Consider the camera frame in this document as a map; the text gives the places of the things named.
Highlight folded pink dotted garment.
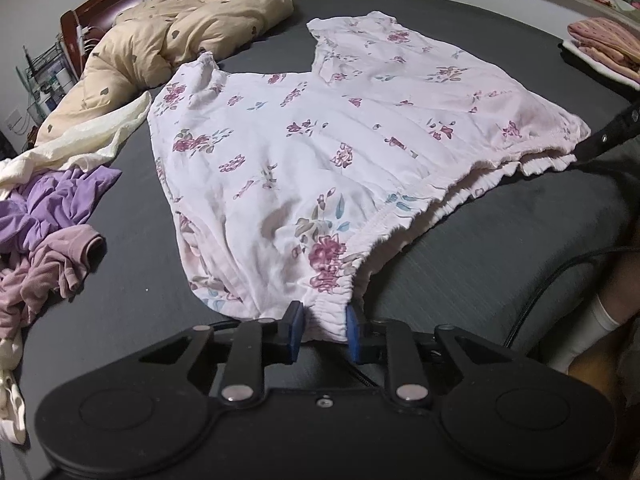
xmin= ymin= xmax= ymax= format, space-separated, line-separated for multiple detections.
xmin=567 ymin=16 xmax=640 ymax=81

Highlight black wire rack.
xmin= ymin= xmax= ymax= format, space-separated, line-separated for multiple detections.
xmin=15 ymin=42 xmax=77 ymax=121

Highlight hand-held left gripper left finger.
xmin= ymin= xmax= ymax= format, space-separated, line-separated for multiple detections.
xmin=137 ymin=301 xmax=306 ymax=403

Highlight folded white garment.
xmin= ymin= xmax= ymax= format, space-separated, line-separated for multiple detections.
xmin=562 ymin=39 xmax=640 ymax=87

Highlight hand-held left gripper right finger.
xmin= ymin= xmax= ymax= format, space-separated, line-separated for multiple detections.
xmin=345 ymin=306 xmax=506 ymax=403

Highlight beige heart-print duvet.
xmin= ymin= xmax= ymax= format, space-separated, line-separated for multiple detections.
xmin=35 ymin=0 xmax=294 ymax=146

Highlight dark wooden headboard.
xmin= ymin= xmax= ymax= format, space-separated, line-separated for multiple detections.
xmin=60 ymin=0 xmax=303 ymax=77

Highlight pink floral pajama pants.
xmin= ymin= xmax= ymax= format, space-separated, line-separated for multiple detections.
xmin=147 ymin=10 xmax=592 ymax=345

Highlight cream blanket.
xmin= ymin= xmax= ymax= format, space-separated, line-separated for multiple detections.
xmin=0 ymin=91 xmax=152 ymax=191

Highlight folded black garment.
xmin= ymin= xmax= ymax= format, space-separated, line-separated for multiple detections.
xmin=557 ymin=42 xmax=640 ymax=107

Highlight white crumpled garment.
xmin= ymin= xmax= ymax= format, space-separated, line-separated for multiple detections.
xmin=0 ymin=330 xmax=27 ymax=447

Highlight mauve pink ribbed garment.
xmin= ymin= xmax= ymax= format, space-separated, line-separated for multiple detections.
xmin=0 ymin=224 xmax=106 ymax=342

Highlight purple garment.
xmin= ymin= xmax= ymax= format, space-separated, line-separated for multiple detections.
xmin=0 ymin=166 xmax=122 ymax=256

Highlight person's grey shorts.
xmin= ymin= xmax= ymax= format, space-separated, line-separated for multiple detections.
xmin=575 ymin=135 xmax=640 ymax=256

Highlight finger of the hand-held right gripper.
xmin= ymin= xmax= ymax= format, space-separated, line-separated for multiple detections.
xmin=575 ymin=102 xmax=640 ymax=166

